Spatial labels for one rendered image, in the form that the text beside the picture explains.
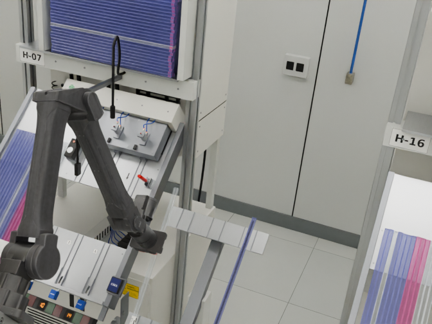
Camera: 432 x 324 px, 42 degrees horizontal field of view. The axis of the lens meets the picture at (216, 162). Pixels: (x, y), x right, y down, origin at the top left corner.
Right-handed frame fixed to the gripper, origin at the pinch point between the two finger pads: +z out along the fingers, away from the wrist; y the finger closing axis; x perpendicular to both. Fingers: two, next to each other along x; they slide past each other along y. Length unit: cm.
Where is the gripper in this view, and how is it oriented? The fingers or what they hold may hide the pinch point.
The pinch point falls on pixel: (156, 248)
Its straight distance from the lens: 179.1
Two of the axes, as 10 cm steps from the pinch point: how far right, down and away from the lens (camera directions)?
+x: -2.6, 8.9, -3.8
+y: -9.4, -1.6, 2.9
